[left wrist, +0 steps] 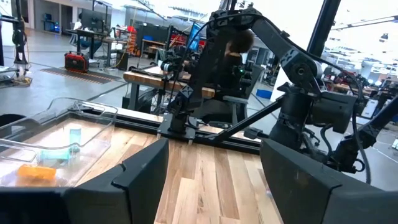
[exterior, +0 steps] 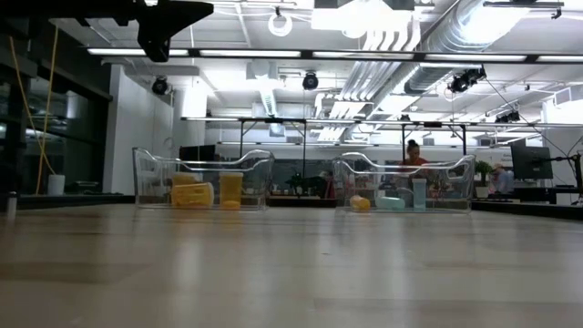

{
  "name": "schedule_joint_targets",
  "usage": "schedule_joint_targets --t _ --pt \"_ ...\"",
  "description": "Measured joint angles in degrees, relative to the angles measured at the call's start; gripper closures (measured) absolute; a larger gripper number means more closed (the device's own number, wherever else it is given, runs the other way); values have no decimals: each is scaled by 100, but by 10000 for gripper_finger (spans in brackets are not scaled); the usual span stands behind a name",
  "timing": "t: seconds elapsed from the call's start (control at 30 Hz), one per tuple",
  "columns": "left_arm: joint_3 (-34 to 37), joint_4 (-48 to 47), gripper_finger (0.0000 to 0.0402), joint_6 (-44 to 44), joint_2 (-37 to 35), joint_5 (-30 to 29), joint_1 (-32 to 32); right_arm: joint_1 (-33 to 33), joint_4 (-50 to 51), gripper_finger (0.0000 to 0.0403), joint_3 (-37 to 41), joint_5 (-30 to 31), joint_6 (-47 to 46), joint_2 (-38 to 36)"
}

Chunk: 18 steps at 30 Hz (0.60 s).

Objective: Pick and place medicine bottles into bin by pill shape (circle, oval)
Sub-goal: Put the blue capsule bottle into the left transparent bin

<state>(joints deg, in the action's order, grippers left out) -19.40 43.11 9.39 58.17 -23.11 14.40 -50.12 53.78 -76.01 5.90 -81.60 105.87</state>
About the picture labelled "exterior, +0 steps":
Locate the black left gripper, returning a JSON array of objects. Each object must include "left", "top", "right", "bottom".
[{"left": 136, "top": 0, "right": 214, "bottom": 64}]

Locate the small teal pill bottle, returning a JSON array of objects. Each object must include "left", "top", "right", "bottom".
[
  {"left": 170, "top": 181, "right": 215, "bottom": 210},
  {"left": 373, "top": 195, "right": 406, "bottom": 212},
  {"left": 411, "top": 178, "right": 428, "bottom": 211}
]

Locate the small orange pill bottle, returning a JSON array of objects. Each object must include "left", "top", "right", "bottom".
[{"left": 349, "top": 194, "right": 372, "bottom": 213}]

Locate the clear plastic bin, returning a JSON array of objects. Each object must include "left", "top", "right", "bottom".
[
  {"left": 332, "top": 151, "right": 477, "bottom": 214},
  {"left": 131, "top": 146, "right": 277, "bottom": 211}
]

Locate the black monitor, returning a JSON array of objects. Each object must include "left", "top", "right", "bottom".
[
  {"left": 509, "top": 144, "right": 555, "bottom": 181},
  {"left": 179, "top": 144, "right": 218, "bottom": 161}
]

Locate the white cylindrical container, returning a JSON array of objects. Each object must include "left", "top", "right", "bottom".
[{"left": 46, "top": 174, "right": 66, "bottom": 197}]

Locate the person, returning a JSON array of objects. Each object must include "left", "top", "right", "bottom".
[
  {"left": 396, "top": 138, "right": 433, "bottom": 183},
  {"left": 489, "top": 162, "right": 515, "bottom": 196}
]

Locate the potted green plant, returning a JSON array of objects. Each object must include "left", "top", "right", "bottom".
[{"left": 474, "top": 159, "right": 495, "bottom": 200}]

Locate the white coiled cable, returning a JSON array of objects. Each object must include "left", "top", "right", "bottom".
[{"left": 267, "top": 12, "right": 294, "bottom": 38}]

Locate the yellow hanging cable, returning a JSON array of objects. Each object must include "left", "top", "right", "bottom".
[{"left": 36, "top": 26, "right": 59, "bottom": 184}]

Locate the long yellow extension cord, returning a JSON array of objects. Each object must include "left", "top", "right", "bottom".
[{"left": 7, "top": 35, "right": 58, "bottom": 178}]

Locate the black background workstation frame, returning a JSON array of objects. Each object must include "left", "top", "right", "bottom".
[{"left": 180, "top": 116, "right": 470, "bottom": 170}]

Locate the silver ventilation duct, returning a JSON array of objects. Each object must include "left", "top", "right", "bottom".
[{"left": 339, "top": 0, "right": 529, "bottom": 104}]

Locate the black aluminium rig frame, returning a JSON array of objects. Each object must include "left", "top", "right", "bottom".
[{"left": 0, "top": 193, "right": 583, "bottom": 220}]

